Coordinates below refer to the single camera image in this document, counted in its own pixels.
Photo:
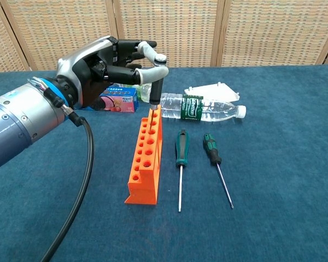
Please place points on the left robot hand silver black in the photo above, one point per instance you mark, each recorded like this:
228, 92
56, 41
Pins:
98, 65

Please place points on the black metal precision screwdriver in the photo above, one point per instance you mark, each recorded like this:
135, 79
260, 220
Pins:
156, 92

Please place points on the orange tool holder block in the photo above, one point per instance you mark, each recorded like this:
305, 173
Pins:
149, 174

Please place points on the blue Oreo cookie box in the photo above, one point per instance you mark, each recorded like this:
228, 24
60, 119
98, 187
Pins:
120, 102

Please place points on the small bottle light green label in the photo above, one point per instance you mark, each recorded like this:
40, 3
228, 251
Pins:
145, 92

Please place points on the clear water bottle dark label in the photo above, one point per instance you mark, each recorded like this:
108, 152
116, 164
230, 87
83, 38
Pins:
191, 107

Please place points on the woven wooden folding screen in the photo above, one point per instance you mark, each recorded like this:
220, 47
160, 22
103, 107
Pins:
207, 32

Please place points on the white plastic plate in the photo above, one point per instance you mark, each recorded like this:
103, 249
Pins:
216, 91

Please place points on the blue table cloth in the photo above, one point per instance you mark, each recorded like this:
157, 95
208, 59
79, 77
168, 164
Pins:
262, 163

